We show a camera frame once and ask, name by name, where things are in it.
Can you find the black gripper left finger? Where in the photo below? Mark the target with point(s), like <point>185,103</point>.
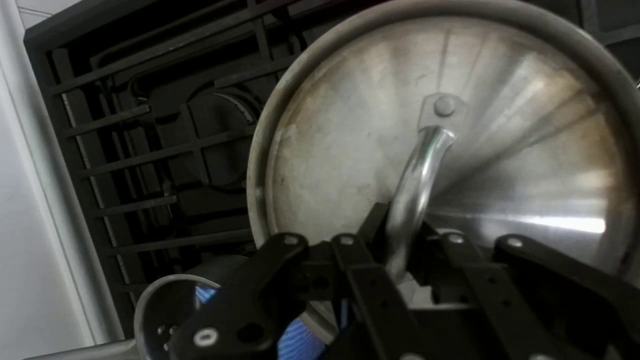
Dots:
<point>252,309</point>

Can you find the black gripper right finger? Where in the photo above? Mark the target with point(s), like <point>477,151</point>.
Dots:
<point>524,302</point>

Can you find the steel pot lid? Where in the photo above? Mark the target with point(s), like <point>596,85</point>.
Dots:
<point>446,140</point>

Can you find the blue cloth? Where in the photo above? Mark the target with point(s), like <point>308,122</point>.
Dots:
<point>297,341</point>

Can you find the small steel saucepan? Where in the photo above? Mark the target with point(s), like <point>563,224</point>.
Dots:
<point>164,306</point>

